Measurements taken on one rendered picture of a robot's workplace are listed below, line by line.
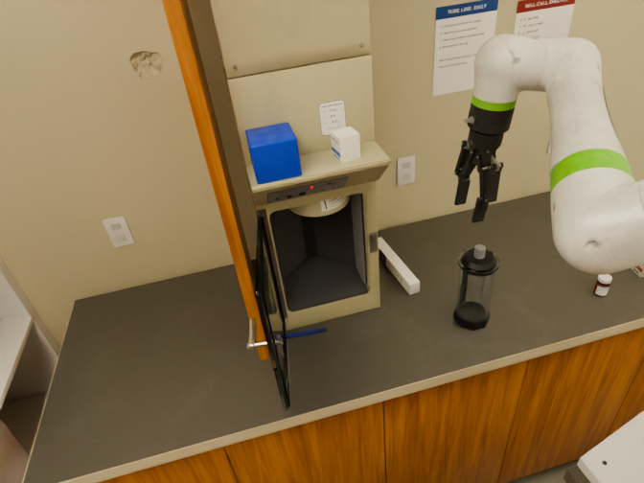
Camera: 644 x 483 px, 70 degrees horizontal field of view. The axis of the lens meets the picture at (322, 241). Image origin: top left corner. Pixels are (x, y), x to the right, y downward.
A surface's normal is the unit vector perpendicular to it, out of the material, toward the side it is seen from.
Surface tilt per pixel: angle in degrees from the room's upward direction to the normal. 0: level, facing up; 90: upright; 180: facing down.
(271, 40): 90
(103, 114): 90
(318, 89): 90
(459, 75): 90
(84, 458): 0
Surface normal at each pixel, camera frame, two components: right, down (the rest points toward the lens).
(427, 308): -0.10, -0.80
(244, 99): 0.24, 0.55
